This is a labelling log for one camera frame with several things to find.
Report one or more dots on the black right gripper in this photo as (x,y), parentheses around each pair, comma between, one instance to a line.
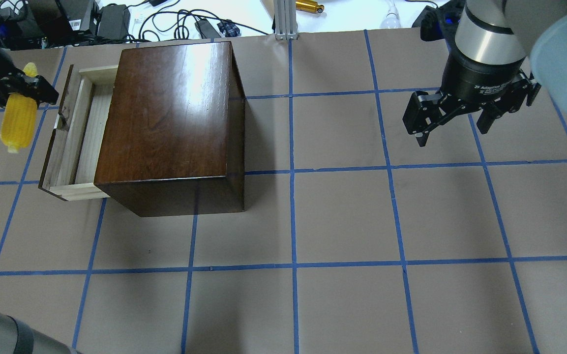
(480,76)

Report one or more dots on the yellow corn cob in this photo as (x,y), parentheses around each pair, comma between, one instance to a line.
(18,121)

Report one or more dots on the white drawer with wood front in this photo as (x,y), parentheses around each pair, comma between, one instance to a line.
(71,160)

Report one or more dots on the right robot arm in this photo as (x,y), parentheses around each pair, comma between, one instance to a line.
(501,54)

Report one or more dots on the dark wooden drawer cabinet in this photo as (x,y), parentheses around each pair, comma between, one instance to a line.
(174,139)

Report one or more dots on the white light bulb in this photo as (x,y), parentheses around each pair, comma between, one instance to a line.
(391,18)

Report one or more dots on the yellow tool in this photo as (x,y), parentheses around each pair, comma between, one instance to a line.
(309,6)

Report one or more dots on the aluminium frame post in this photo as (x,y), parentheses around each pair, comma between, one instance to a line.
(285,20)

